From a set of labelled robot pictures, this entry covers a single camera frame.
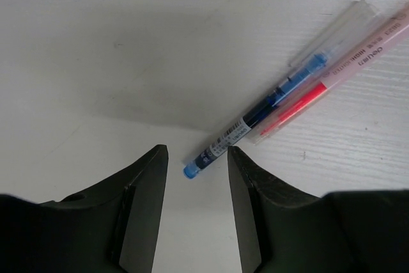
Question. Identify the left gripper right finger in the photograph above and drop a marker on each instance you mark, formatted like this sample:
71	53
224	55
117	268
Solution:
283	229

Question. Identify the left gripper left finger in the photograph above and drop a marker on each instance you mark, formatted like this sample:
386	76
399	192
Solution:
111	226

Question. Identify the dark blue gel pen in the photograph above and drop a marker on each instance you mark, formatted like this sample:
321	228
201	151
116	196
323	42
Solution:
325	49

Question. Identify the pink double ended highlighter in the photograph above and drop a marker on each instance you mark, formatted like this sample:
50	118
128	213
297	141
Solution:
392	32

